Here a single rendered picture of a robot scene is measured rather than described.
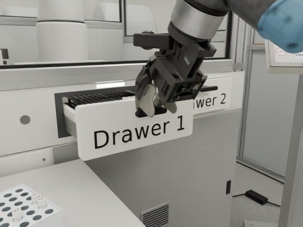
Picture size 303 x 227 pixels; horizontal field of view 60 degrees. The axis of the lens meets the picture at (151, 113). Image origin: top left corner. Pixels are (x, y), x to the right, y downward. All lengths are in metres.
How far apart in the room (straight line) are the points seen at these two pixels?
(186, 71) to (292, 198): 1.10
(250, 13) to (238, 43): 0.68
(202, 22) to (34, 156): 0.49
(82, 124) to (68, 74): 0.18
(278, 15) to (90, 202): 0.42
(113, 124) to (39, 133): 0.21
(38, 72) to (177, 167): 0.54
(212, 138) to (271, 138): 1.41
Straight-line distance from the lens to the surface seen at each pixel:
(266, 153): 2.43
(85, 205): 0.51
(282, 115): 2.27
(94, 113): 0.52
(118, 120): 0.55
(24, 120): 0.66
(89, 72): 0.68
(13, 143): 0.67
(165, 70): 0.43
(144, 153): 0.82
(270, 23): 0.32
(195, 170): 0.99
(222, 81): 0.94
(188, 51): 0.41
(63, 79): 0.66
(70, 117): 0.63
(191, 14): 0.39
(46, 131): 0.68
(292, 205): 1.45
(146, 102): 0.50
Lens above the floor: 1.04
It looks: 15 degrees down
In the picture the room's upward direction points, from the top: straight up
